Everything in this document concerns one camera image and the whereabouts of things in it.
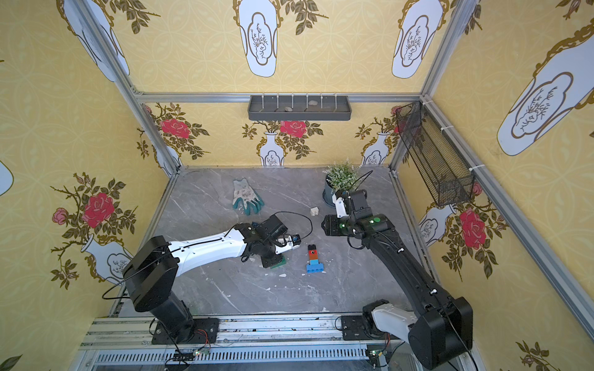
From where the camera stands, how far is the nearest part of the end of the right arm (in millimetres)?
552

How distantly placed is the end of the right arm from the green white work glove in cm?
42

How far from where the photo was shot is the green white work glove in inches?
41.5
